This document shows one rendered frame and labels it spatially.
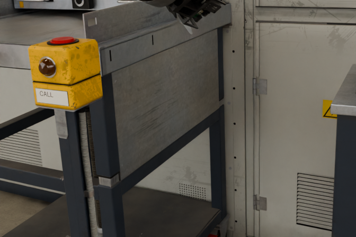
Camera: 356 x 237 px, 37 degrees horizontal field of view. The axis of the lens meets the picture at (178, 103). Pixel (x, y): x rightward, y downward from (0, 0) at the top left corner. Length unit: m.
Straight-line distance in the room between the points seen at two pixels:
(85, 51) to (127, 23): 0.37
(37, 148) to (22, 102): 0.20
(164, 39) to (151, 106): 0.16
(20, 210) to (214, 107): 1.04
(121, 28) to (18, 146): 1.24
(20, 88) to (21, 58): 1.00
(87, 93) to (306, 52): 0.87
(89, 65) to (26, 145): 1.47
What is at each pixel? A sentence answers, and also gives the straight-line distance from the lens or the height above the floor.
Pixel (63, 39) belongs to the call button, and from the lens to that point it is 0.84.
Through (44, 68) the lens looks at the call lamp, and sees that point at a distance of 0.82.
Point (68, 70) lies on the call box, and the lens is 0.81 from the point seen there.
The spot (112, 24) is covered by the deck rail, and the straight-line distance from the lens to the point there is 1.14.
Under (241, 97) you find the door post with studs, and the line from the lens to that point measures 1.70.
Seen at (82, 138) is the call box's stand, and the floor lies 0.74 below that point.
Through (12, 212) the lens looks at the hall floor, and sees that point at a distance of 2.32.
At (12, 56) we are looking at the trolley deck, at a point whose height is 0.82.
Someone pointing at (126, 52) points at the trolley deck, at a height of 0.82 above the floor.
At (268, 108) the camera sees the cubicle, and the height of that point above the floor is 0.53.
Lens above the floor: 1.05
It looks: 18 degrees down
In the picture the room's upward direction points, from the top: 3 degrees counter-clockwise
